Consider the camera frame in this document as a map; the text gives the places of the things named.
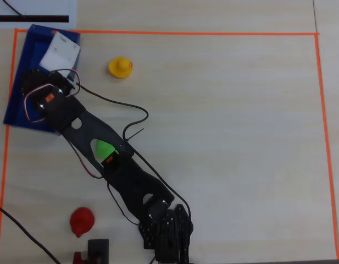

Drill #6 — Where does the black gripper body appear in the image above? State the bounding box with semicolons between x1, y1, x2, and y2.
47;70;80;97

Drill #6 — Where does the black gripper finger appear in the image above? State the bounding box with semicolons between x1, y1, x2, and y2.
20;68;50;97

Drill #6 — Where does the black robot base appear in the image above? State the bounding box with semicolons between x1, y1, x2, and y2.
138;203;194;264

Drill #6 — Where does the blue plastic box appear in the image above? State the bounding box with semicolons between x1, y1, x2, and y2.
3;24;82;136

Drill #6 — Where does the yellow rubber duck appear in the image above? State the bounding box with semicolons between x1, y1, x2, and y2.
108;56;134;80

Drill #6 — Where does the red rubber duck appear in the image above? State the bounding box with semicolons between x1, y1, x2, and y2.
69;207;96;238

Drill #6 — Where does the white paper with black stripe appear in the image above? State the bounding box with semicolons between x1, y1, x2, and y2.
0;0;77;30

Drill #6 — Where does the long orange tape strip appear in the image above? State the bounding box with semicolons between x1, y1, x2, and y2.
14;27;320;37

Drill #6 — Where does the black table clamp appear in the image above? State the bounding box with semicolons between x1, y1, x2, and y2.
86;238;110;264

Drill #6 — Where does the red white black servo wire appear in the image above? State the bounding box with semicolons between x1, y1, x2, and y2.
23;68;81;124

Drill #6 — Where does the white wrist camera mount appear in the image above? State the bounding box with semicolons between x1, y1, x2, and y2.
38;31;81;73

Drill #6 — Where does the black camera cable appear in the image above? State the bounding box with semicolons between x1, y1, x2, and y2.
75;84;192;221

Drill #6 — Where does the thin black cable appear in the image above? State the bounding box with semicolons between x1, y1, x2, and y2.
2;0;27;22

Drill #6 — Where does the thin servo wire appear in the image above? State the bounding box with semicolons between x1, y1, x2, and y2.
107;183;140;226
65;136;105;180

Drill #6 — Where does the thick black cable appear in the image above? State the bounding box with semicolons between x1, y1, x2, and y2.
0;201;62;264

